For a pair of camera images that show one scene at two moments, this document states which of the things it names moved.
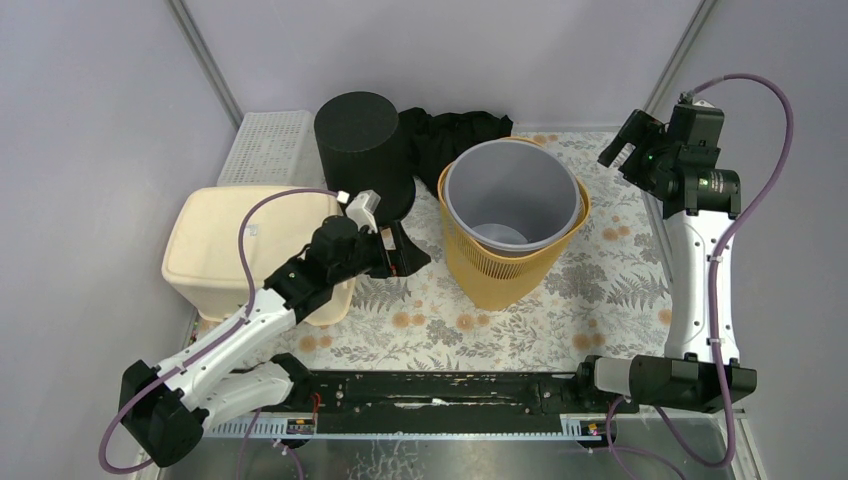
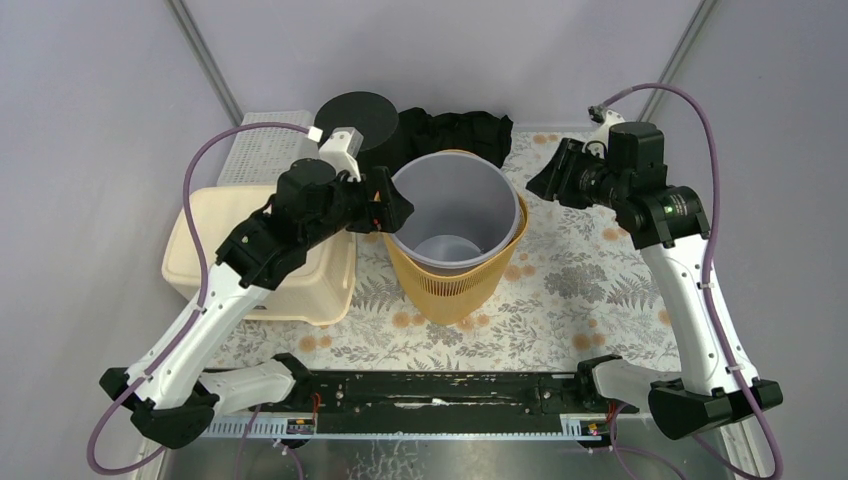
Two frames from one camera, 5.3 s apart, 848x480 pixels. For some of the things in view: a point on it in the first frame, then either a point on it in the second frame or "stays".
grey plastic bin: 510,197 → 466,210
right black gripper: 640,130 → 550,183
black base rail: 452,402 stays
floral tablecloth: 609,305 stays
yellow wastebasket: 501,280 → 452,295
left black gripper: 389,249 → 370,201
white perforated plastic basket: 275,149 stays
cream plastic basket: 201,252 stays
